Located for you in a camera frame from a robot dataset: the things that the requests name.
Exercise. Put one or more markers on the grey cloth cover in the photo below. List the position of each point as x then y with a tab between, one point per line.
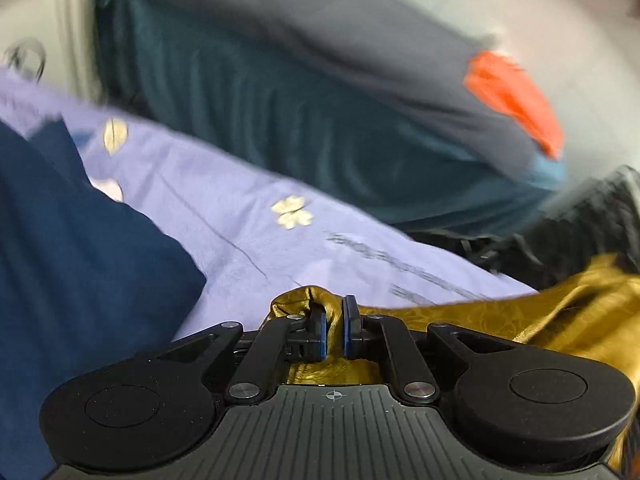
393	52

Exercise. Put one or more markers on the black quilted jacket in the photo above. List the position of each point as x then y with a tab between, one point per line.
601	219

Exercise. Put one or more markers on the orange cloth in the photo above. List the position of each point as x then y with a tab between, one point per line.
507	89

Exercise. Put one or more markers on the teal blue drape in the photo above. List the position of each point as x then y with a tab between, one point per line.
259	104

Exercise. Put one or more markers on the gold satin garment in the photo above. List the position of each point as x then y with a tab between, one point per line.
536	387

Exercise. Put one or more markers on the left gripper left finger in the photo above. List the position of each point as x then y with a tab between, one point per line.
269	353

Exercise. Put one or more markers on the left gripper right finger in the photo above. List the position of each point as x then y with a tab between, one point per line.
388	342

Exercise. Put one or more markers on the purple floral bed sheet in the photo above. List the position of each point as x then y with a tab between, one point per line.
252	233

